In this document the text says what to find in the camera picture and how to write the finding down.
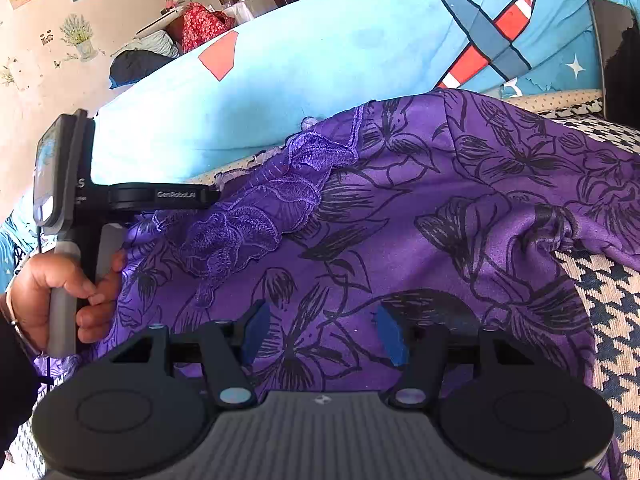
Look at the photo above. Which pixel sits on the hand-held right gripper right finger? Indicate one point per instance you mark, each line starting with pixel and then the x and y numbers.
pixel 390 332

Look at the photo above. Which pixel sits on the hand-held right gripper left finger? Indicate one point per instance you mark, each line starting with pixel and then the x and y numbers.
pixel 257 330

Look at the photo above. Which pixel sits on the purple floral garment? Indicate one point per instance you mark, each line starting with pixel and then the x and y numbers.
pixel 425 185

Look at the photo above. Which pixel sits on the person's left hand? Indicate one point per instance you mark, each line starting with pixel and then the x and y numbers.
pixel 30 300

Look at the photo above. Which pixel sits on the dark jacket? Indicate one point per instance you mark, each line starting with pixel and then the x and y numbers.
pixel 140 70

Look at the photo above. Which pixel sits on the grey striped bedding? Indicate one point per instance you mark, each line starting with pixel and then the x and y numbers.
pixel 155 42

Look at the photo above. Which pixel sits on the pink flower pot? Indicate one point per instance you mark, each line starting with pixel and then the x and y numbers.
pixel 171 1

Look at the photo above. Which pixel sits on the red floral cloth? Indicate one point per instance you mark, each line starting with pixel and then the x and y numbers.
pixel 205 25

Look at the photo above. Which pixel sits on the houndstooth sofa mat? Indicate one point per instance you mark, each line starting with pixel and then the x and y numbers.
pixel 610 335

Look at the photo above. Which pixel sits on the table with white cloth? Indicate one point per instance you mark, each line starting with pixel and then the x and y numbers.
pixel 250 10

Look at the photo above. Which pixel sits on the blue printed sofa cover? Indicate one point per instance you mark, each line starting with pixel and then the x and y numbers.
pixel 325 60

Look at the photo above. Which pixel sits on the black tablet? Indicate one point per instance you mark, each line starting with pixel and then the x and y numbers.
pixel 617 60

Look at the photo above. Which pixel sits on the lavender pot wall sticker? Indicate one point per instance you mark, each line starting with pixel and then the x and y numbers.
pixel 79 35

